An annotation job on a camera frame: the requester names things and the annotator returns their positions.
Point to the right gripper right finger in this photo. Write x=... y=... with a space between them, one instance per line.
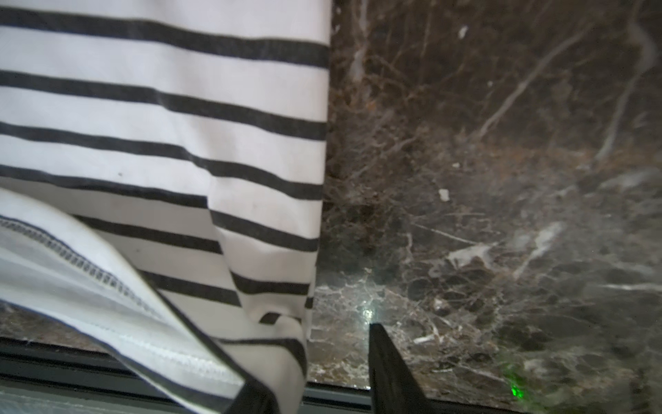
x=393 y=388

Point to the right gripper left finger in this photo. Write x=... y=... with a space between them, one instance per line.
x=254 y=398

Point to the black white striped tank top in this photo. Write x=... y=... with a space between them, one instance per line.
x=162 y=165

